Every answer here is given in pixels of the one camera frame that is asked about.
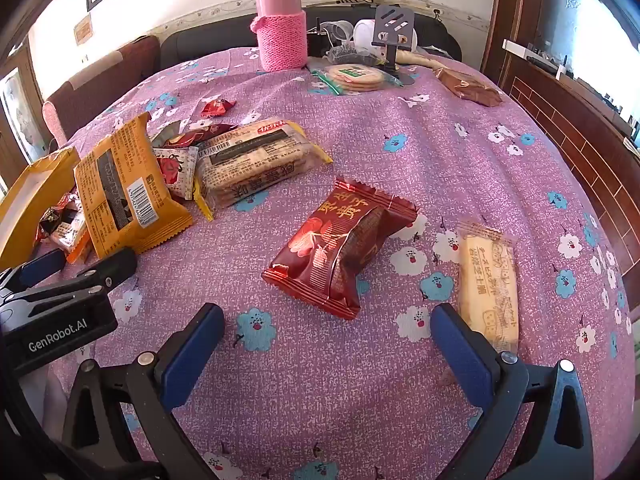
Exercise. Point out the small red and white packet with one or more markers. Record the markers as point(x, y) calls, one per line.
point(172, 170)

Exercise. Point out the dark red candy wrapper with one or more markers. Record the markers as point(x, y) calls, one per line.
point(200, 136)

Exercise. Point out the glass panel door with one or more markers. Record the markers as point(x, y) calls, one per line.
point(20, 110)

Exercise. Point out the round crackers packet green label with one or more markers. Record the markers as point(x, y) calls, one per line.
point(357, 77)

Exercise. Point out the pale cheese biscuit packet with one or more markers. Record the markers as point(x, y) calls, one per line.
point(487, 285)

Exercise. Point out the yellow cardboard box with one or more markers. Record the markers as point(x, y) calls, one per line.
point(25, 195)

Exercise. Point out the large dark red snack packet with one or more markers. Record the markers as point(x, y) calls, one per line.
point(340, 245)

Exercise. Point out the red and black snack packet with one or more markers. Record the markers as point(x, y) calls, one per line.
point(52, 217)

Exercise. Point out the brown wooden cabinet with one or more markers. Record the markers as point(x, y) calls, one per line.
point(560, 125)

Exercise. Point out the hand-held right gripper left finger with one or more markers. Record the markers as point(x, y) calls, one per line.
point(195, 355)

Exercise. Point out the orange cracker packet black stripe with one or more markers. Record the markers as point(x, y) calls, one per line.
point(120, 185)

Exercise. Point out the maroon armchair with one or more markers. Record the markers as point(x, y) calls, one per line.
point(100, 95)

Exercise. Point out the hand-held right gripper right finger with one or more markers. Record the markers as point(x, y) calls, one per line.
point(460, 355)

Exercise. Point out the small red candy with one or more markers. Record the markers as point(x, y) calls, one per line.
point(216, 108)

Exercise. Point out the black phone stand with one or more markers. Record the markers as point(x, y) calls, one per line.
point(395, 20)

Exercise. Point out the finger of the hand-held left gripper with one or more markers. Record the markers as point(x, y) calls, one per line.
point(45, 265)
point(117, 264)

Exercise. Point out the clear plastic container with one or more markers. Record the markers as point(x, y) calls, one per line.
point(334, 32)

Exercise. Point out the purple floral tablecloth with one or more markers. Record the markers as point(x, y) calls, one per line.
point(350, 385)

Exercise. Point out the clear cracker packet yellow ends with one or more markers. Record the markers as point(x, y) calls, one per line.
point(255, 160)

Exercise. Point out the brown snack packet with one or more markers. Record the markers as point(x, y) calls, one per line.
point(470, 89)

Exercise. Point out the wall plaque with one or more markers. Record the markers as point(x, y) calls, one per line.
point(84, 30)

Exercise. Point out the pink thermos with knitted sleeve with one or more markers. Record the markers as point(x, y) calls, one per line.
point(280, 35)

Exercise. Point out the white cup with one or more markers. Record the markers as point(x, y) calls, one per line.
point(364, 32)

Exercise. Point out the black sofa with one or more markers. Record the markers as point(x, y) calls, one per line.
point(200, 42)

